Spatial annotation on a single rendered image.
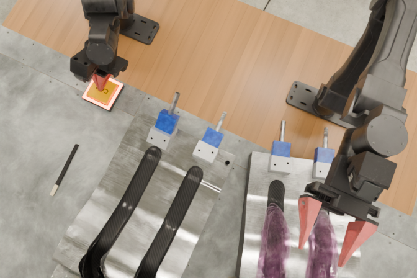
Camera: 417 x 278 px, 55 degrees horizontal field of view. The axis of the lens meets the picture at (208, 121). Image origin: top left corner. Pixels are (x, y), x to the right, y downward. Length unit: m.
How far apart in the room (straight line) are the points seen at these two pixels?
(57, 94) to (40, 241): 0.37
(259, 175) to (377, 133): 0.45
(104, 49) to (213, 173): 0.36
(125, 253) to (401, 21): 0.69
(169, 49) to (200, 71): 0.11
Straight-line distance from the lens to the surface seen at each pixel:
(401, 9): 0.77
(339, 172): 0.63
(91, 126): 1.08
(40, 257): 1.08
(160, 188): 0.94
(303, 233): 0.64
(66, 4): 1.25
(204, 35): 1.15
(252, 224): 0.94
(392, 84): 0.70
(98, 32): 0.87
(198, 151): 0.92
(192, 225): 0.94
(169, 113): 0.91
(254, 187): 0.98
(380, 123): 0.59
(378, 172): 0.57
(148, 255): 0.91
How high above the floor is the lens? 1.82
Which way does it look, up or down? 75 degrees down
